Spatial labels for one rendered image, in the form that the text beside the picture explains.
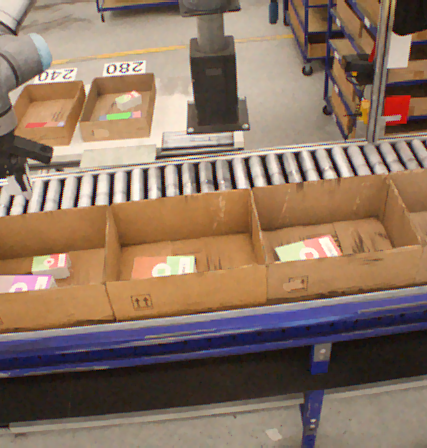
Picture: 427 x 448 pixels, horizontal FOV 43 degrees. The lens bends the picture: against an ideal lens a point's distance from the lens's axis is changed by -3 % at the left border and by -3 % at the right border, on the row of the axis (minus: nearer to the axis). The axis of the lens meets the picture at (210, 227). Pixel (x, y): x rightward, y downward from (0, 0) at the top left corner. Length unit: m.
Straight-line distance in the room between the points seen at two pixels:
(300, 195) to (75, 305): 0.68
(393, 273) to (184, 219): 0.59
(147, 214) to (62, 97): 1.26
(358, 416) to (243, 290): 1.06
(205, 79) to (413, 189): 0.95
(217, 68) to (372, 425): 1.50
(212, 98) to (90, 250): 0.89
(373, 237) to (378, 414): 0.90
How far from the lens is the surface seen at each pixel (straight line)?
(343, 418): 2.31
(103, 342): 1.43
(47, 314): 1.46
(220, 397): 1.63
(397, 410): 2.37
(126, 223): 1.61
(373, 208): 1.70
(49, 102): 2.73
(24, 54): 1.30
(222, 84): 2.24
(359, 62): 2.12
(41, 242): 1.68
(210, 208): 1.58
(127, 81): 2.64
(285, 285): 1.41
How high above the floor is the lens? 2.04
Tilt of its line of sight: 43 degrees down
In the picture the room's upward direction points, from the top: 6 degrees counter-clockwise
